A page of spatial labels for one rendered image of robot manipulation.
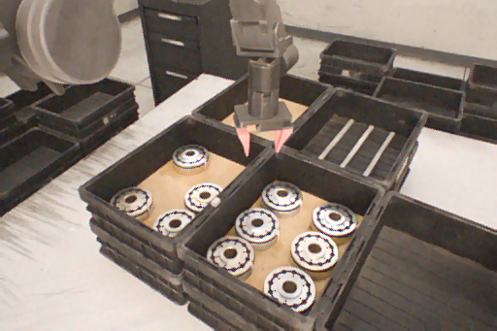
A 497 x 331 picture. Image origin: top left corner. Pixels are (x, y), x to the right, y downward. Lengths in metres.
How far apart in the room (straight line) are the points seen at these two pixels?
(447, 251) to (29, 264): 1.02
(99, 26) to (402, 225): 0.82
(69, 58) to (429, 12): 3.79
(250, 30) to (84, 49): 0.37
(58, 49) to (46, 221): 0.99
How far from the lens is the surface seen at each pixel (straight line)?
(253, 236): 0.92
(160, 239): 0.84
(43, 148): 2.21
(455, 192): 1.40
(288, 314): 0.73
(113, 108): 2.07
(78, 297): 1.09
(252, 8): 0.65
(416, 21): 4.05
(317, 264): 0.88
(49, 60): 0.34
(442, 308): 0.93
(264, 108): 0.72
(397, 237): 1.02
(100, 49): 0.36
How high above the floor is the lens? 1.55
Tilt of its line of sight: 36 degrees down
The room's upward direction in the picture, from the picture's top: straight up
